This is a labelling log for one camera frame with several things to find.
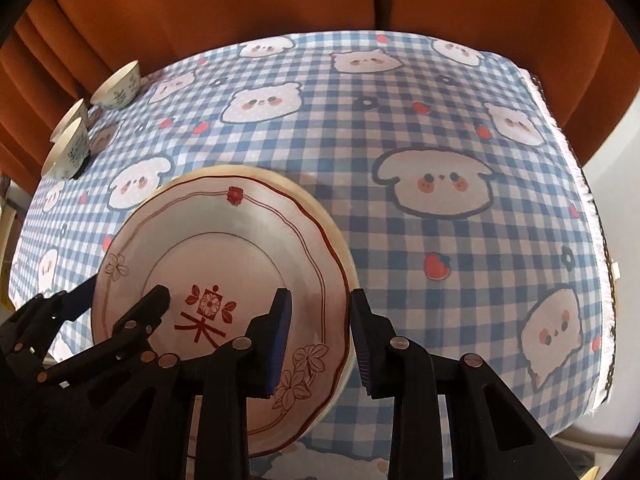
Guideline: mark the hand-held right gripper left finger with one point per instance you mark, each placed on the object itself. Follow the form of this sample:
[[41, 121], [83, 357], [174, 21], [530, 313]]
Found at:
[[280, 340]]

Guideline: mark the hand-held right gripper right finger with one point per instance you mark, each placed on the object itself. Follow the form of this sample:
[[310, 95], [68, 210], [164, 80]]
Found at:
[[362, 340]]

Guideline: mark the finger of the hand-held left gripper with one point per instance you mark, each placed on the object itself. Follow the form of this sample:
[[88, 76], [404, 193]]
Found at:
[[150, 305], [75, 302]]

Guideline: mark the small red patterned plate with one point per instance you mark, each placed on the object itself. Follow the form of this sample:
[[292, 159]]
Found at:
[[225, 240]]

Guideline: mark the blue floral ceramic bowl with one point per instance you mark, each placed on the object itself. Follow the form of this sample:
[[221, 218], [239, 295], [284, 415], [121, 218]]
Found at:
[[67, 152], [115, 85], [70, 117]]

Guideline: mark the medium yellow floral plate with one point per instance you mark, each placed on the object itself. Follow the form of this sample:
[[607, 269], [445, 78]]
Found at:
[[240, 169]]

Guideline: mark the blue checkered printed tablecloth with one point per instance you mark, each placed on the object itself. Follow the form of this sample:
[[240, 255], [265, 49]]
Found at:
[[450, 110]]

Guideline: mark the orange curtain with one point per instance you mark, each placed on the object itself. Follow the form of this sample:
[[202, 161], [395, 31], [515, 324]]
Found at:
[[200, 5]]

